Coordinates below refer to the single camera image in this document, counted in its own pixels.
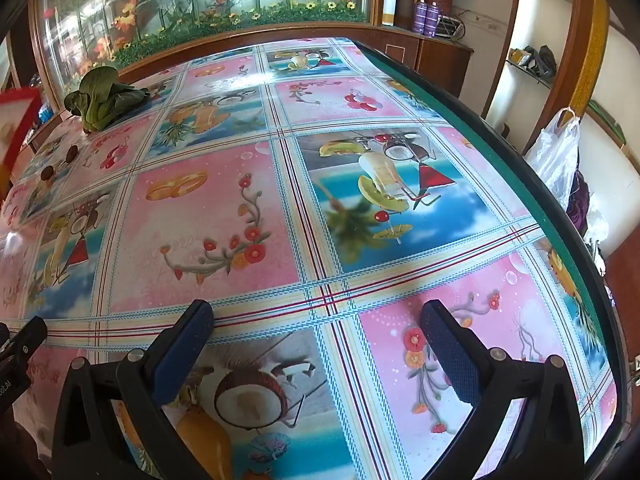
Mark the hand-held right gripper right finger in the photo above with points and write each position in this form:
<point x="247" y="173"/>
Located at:
<point x="445" y="350"/>

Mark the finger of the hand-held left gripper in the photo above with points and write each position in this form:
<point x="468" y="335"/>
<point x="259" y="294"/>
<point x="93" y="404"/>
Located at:
<point x="30" y="335"/>

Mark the fruit-printed tablecloth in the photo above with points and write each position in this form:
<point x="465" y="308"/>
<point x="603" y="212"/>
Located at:
<point x="240" y="210"/>

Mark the red box with white inside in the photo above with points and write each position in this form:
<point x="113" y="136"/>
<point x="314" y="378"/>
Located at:
<point x="15" y="130"/>

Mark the white plastic bag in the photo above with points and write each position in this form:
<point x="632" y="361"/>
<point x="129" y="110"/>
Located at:
<point x="555" y="155"/>

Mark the small dark red date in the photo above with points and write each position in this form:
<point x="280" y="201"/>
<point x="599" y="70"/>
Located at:
<point x="72" y="151"/>

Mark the purple cloth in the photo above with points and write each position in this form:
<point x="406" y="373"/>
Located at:
<point x="580" y="200"/>

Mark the wooden corner cabinet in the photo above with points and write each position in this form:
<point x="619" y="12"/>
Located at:
<point x="442" y="65"/>

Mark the dark clutter on shelf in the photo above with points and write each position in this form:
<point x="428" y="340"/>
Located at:
<point x="537" y="62"/>

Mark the green bok choy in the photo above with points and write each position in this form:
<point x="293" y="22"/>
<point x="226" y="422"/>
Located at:
<point x="102" y="97"/>

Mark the small brown longan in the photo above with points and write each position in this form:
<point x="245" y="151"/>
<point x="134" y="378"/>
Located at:
<point x="47" y="174"/>

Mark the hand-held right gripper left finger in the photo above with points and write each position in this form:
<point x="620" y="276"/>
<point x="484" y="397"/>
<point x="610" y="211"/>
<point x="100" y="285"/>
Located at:
<point x="185" y="340"/>

